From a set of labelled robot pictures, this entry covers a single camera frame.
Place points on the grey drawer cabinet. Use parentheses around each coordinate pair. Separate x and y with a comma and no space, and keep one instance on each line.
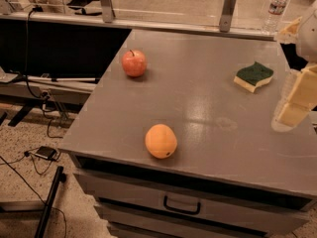
(251,181)

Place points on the clear plastic water bottle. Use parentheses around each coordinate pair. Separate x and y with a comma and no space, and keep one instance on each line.
(274,13)

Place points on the black drawer handle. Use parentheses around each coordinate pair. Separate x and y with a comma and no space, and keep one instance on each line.
(181,207)

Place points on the left metal bracket post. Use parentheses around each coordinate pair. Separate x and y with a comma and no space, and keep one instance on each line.
(107,11)

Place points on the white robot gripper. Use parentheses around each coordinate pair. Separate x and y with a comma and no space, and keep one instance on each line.
(308,39)

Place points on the orange fruit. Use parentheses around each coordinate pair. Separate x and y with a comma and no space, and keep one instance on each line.
(161,141)

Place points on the red apple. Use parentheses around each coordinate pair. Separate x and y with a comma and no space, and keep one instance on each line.
(134,63)

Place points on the metal bracket post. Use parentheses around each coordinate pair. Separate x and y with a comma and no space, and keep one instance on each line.
(107,11)
(227,15)

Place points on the right metal bracket post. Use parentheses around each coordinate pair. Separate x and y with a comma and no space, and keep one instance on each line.
(227,15)

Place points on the black stand leg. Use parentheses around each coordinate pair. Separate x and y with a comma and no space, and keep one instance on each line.
(59,177)

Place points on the green and yellow sponge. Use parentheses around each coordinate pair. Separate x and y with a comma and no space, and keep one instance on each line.
(253,76)

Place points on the black power adapter on floor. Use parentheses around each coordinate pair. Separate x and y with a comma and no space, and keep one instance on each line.
(46,153)

